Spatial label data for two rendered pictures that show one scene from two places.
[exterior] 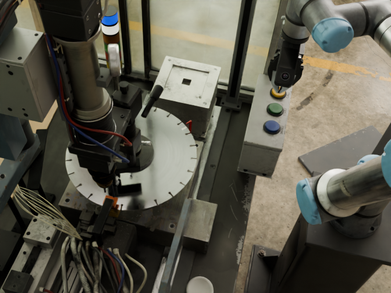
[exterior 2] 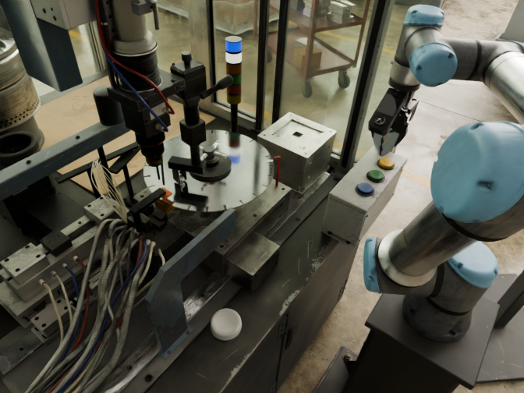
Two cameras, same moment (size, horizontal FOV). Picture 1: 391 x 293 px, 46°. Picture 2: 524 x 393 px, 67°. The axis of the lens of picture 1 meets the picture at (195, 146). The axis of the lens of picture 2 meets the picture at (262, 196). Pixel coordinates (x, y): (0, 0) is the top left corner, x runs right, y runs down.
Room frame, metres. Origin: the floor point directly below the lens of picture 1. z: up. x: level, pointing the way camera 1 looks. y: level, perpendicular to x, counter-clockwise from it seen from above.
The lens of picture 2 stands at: (0.02, -0.29, 1.58)
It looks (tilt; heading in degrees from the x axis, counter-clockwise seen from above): 43 degrees down; 25
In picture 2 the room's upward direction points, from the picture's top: 3 degrees clockwise
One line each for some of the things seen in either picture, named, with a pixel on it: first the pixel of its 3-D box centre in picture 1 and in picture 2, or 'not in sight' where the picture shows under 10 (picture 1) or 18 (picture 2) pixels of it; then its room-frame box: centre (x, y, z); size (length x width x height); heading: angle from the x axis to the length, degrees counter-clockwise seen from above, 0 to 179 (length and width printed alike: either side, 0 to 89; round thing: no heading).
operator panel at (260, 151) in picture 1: (265, 125); (364, 194); (0.92, -0.21, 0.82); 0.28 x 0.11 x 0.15; 171
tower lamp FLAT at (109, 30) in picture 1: (110, 25); (233, 55); (0.97, 0.25, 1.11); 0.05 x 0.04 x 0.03; 81
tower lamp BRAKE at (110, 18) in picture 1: (109, 15); (233, 44); (0.97, 0.25, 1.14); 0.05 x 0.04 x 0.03; 81
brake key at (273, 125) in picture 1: (272, 127); (364, 189); (0.85, -0.21, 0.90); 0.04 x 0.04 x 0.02
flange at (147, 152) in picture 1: (131, 149); (209, 161); (0.68, 0.16, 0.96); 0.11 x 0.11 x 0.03
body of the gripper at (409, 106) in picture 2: (291, 46); (399, 100); (0.94, -0.22, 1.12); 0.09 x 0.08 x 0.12; 171
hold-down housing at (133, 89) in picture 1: (127, 118); (190, 101); (0.60, 0.14, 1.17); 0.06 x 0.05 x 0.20; 162
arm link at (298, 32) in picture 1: (297, 23); (406, 70); (0.93, -0.22, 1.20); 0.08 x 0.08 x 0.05
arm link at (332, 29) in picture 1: (333, 24); (438, 58); (0.84, -0.28, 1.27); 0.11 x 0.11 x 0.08; 22
